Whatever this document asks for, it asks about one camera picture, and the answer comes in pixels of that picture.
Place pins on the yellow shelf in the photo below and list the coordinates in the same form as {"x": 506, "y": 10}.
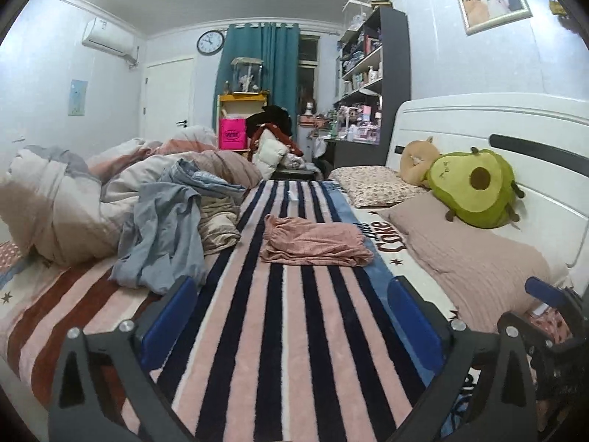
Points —
{"x": 244, "y": 97}

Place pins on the green avocado plush toy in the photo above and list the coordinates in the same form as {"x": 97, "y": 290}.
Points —
{"x": 474, "y": 188}

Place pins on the dark bookshelf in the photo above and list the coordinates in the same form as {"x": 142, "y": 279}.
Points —
{"x": 393, "y": 55}

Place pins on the teal curtain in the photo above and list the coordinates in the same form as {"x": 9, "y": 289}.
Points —
{"x": 244, "y": 41}

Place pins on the floral pillow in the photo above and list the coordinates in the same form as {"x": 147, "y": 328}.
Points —
{"x": 375, "y": 184}

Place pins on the glass display case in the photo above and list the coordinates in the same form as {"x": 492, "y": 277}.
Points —
{"x": 247, "y": 76}

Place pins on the pink ribbed pillow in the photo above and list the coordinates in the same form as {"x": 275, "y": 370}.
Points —
{"x": 474, "y": 262}

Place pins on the window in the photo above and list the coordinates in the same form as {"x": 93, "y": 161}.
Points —
{"x": 309, "y": 73}

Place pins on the pink dotted bedsheet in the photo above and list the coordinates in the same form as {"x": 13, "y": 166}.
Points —
{"x": 550, "y": 322}

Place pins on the beige garment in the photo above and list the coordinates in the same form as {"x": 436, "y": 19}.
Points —
{"x": 218, "y": 225}

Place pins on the pink plaid pants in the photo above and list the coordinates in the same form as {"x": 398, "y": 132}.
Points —
{"x": 317, "y": 241}

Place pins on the dark clothing pile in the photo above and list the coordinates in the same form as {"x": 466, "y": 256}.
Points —
{"x": 276, "y": 117}

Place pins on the small wall poster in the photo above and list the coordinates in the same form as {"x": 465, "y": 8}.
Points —
{"x": 78, "y": 97}

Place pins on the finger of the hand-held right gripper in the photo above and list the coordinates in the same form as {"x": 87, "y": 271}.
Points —
{"x": 547, "y": 291}

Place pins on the pink storage box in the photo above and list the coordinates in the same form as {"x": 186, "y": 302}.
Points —
{"x": 232, "y": 133}

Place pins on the dark dressing table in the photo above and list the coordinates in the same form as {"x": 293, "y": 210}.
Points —
{"x": 354, "y": 152}

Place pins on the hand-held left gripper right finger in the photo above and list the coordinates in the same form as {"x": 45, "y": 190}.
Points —
{"x": 416, "y": 327}

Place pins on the white door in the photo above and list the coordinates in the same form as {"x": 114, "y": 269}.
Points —
{"x": 168, "y": 96}

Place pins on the pink and white duvet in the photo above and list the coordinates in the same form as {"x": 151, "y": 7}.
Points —
{"x": 69, "y": 202}

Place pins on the striped plush blanket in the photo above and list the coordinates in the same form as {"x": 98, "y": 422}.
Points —
{"x": 294, "y": 331}

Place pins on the round wall clock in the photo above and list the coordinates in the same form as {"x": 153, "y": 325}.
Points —
{"x": 210, "y": 42}

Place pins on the white bed headboard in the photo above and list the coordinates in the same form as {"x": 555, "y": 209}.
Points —
{"x": 552, "y": 156}

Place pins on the white air conditioner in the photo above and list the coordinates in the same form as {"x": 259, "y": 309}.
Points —
{"x": 108, "y": 39}

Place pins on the brown plush toy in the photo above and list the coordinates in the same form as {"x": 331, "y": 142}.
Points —
{"x": 416, "y": 161}

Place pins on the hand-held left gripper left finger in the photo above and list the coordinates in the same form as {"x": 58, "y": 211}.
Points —
{"x": 168, "y": 324}

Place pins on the white puffer jacket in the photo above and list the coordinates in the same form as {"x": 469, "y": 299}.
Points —
{"x": 269, "y": 154}

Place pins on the blue-grey garment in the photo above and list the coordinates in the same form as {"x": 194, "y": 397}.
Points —
{"x": 161, "y": 235}

